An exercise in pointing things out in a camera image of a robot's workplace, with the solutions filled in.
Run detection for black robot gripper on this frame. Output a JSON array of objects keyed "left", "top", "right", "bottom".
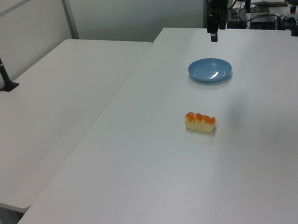
[{"left": 204, "top": 0, "right": 232, "bottom": 43}]

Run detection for toy bread with orange glaze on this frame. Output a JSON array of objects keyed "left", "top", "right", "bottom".
[{"left": 184, "top": 110, "right": 218, "bottom": 135}]

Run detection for blue round plate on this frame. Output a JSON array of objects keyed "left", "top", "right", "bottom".
[{"left": 187, "top": 57, "right": 233, "bottom": 84}]

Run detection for small black box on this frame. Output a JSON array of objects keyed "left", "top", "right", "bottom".
[{"left": 226, "top": 19, "right": 246, "bottom": 30}]

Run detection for black electronics box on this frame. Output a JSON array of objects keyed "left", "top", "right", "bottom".
[{"left": 249, "top": 14, "right": 278, "bottom": 32}]

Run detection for white side table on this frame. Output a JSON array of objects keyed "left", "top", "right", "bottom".
[{"left": 0, "top": 34, "right": 161, "bottom": 214}]

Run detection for black table clamp mount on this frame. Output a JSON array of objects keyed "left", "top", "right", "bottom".
[{"left": 278, "top": 15, "right": 298, "bottom": 39}]

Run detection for grey partition frame post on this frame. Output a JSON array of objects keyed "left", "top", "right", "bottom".
[{"left": 60, "top": 0, "right": 80, "bottom": 41}]

